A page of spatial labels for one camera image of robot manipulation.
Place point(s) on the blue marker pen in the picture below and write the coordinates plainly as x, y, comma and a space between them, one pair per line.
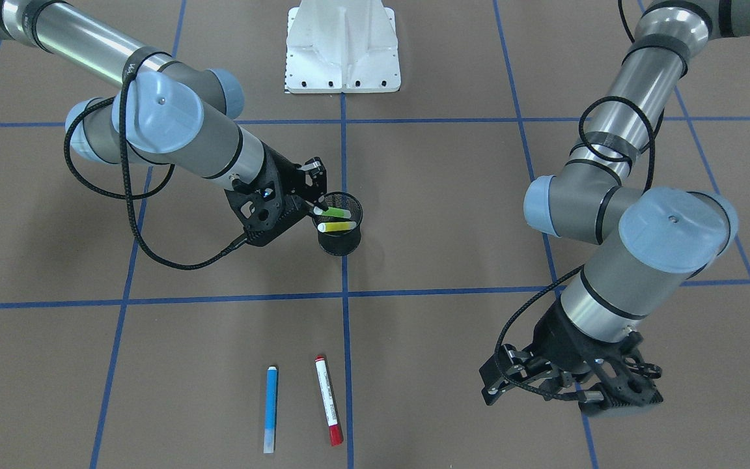
270, 410

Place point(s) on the yellow highlighter pen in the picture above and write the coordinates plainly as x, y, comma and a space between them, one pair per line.
336, 228

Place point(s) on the red white marker pen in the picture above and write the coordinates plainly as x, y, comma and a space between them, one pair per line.
335, 434

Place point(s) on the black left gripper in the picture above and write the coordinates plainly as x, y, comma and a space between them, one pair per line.
562, 341

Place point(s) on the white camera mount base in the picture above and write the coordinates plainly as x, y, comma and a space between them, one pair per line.
342, 47

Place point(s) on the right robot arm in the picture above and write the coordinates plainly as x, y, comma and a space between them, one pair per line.
169, 114

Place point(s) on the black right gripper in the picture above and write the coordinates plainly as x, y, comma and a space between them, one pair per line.
288, 176

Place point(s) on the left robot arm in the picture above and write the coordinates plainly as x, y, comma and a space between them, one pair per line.
648, 239

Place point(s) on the black mesh pen cup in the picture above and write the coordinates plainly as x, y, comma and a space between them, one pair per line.
348, 242

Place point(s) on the green highlighter pen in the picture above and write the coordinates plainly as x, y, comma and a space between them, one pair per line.
333, 212

